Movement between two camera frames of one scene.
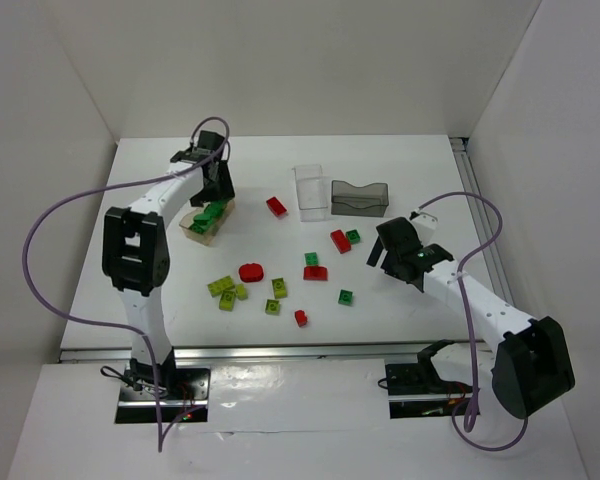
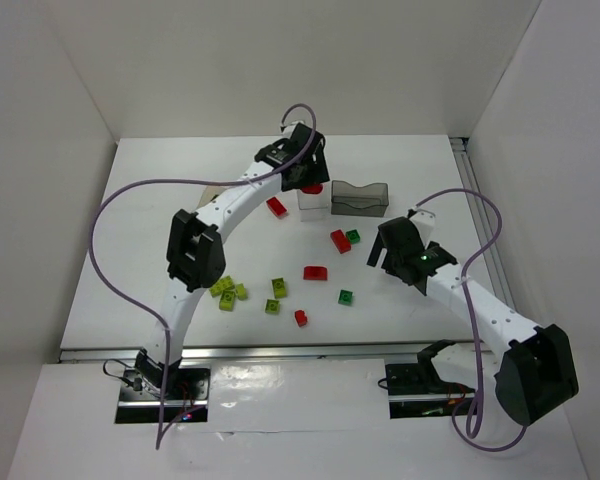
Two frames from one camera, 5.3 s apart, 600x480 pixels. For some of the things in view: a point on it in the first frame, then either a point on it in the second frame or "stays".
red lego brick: [340, 241] stays
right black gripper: [387, 255] stays
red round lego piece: [251, 272] to [312, 189]
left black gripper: [216, 187] to [306, 173]
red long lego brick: [276, 206] stays
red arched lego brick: [315, 273] stays
